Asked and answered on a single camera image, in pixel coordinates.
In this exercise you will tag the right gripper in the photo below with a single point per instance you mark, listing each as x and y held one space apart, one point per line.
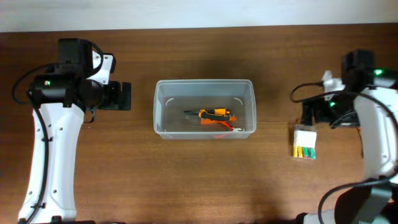
311 112

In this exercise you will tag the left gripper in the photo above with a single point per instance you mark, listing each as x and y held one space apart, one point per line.
125 95

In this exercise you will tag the clear box coloured bits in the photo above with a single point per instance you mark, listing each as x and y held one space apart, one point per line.
304 142

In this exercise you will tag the clear plastic container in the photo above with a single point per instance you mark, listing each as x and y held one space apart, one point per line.
174 98

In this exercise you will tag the orange socket bit rail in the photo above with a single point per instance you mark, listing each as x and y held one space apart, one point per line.
209 121

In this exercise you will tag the red handled small cutters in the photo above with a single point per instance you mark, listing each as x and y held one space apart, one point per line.
228 127

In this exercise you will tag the orange black long-nose pliers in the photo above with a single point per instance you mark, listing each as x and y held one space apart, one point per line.
215 114

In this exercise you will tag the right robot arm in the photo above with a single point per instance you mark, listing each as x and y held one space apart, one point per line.
365 97

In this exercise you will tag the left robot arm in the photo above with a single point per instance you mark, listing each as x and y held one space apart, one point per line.
60 94

